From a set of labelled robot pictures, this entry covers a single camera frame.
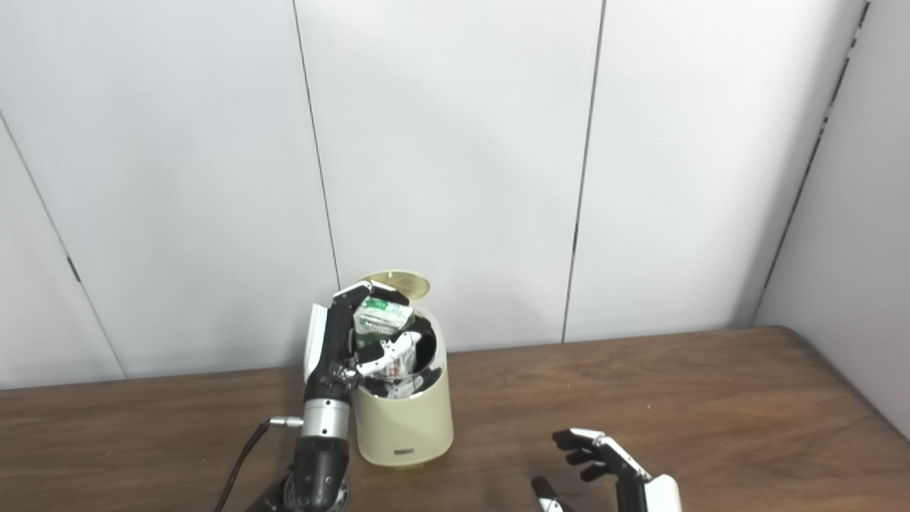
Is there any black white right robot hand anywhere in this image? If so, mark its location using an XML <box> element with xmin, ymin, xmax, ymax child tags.
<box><xmin>531</xmin><ymin>428</ymin><xmax>683</xmax><ymax>512</ymax></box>

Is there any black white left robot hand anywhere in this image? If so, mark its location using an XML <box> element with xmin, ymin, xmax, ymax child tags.
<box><xmin>304</xmin><ymin>281</ymin><xmax>420</xmax><ymax>399</ymax></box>

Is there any green white milk carton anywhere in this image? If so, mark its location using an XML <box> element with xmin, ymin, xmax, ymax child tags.
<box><xmin>353</xmin><ymin>297</ymin><xmax>420</xmax><ymax>399</ymax></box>

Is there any cream round bin lid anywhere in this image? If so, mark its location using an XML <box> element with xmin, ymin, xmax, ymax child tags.
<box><xmin>363</xmin><ymin>270</ymin><xmax>431</xmax><ymax>303</ymax></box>

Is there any cream-colored cylindrical bin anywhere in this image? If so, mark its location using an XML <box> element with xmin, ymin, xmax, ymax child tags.
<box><xmin>352</xmin><ymin>306</ymin><xmax>454</xmax><ymax>469</ymax></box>

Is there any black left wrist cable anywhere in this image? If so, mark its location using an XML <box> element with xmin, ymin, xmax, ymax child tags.
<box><xmin>213</xmin><ymin>416</ymin><xmax>306</xmax><ymax>512</ymax></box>

